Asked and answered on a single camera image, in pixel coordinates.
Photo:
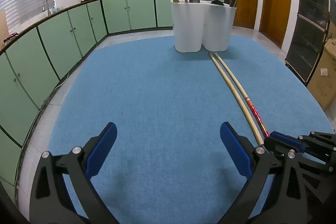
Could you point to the red orange patterned chopstick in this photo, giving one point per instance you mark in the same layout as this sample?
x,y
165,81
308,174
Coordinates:
x,y
246,97

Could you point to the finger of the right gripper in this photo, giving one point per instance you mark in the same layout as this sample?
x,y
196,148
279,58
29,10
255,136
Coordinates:
x,y
318,142
280,144

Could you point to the cardboard box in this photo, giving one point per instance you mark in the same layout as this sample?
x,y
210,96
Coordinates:
x,y
322,83

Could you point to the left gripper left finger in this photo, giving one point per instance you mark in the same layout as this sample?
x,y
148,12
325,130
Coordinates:
x,y
50,201

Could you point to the blue felt table mat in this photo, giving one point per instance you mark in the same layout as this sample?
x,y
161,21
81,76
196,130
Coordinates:
x,y
168,164

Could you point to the white double utensil holder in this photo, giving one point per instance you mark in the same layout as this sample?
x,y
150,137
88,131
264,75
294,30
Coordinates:
x,y
202,24

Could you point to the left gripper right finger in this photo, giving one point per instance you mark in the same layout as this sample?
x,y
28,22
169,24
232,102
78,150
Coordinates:
x,y
273,192

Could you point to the green lower kitchen cabinets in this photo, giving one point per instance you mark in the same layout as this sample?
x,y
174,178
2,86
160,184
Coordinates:
x,y
35,61

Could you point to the chrome kitchen faucet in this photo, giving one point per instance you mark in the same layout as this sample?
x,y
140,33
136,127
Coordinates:
x,y
46,7

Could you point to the black glass cabinet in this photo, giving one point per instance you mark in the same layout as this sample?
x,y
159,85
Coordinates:
x,y
311,31

